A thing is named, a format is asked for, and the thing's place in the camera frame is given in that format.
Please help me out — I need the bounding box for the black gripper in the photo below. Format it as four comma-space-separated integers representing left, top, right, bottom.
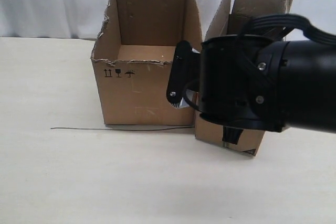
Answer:
198, 35, 284, 145

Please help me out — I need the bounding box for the narrow taped cardboard box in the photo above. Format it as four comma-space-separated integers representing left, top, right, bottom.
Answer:
194, 0, 293, 157

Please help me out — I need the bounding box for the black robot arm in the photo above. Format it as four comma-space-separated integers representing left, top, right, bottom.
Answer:
199, 35, 335, 144

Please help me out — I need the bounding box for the large open cardboard box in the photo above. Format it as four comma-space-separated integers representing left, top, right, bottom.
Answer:
91, 0, 202, 126

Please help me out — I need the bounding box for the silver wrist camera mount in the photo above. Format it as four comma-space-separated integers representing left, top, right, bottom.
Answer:
166, 40, 201, 109

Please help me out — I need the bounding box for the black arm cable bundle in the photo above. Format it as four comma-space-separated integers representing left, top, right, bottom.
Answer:
236, 13, 336, 49

